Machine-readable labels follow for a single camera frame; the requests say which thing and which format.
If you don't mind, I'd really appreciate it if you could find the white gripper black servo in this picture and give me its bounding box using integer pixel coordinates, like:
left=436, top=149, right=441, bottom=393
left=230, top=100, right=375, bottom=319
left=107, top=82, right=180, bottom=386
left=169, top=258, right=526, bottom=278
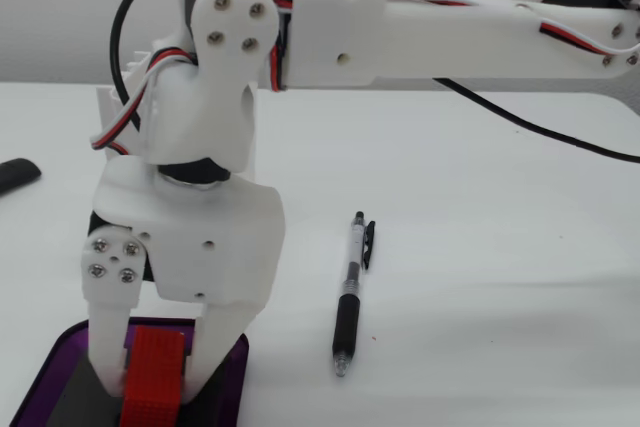
left=81, top=156, right=287, bottom=396

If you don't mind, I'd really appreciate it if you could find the red studded block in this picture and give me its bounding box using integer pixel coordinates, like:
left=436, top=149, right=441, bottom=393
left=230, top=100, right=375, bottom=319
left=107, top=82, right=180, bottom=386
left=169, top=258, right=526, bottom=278
left=119, top=326, right=194, bottom=427

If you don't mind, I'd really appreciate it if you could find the purple metal tin box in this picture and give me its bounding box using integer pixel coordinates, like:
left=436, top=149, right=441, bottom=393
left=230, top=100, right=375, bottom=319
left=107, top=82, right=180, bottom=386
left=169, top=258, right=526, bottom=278
left=9, top=316, right=250, bottom=427

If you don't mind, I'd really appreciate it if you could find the black pad in tin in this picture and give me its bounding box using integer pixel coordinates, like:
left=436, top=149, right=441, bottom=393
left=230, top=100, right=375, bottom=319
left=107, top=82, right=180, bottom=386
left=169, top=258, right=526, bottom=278
left=47, top=344, right=227, bottom=427

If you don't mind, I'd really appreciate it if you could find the black clear retractable pen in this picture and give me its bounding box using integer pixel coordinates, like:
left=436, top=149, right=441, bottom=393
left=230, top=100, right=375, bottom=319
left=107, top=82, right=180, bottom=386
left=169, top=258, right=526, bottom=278
left=331, top=211, right=378, bottom=380

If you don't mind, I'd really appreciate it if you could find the black rounded object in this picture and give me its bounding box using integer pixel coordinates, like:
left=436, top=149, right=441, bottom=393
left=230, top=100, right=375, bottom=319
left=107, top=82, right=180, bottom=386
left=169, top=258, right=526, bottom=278
left=0, top=158, right=43, bottom=198

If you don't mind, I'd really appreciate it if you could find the red white black servo wire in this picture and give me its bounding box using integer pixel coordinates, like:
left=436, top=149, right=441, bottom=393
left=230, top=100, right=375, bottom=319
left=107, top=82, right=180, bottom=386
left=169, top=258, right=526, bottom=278
left=383, top=0, right=640, bottom=58
left=89, top=46, right=200, bottom=157

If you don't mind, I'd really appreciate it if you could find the black cable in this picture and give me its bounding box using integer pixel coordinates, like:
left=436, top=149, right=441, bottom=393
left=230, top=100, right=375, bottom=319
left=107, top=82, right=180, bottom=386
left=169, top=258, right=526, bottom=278
left=109, top=0, right=640, bottom=165

